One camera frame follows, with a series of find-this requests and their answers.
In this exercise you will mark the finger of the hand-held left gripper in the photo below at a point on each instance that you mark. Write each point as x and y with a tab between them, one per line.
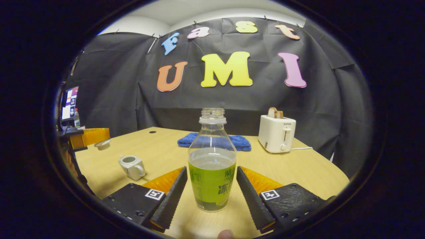
94	135
71	132

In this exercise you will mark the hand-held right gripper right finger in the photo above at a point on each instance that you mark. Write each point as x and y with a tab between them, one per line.
252	197

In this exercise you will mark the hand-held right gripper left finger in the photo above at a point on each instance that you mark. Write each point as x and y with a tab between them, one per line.
171	199

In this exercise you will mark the clear water bottle green label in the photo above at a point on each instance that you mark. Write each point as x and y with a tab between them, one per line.
212	179

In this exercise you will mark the white ceramic teacup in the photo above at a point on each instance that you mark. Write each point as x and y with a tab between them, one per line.
132	167

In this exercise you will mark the red cap plastic bottle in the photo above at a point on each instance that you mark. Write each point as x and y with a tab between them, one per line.
77	119

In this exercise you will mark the computer monitor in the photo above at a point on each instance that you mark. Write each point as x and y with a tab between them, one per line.
69	103

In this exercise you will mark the blue towel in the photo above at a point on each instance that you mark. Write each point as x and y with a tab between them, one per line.
242	142

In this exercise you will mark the white toaster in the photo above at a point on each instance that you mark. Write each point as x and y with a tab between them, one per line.
275	134

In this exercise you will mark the toast slice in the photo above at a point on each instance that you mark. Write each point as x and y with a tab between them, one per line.
274	113

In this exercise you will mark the black backdrop cloth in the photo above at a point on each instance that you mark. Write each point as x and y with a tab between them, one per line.
232	99

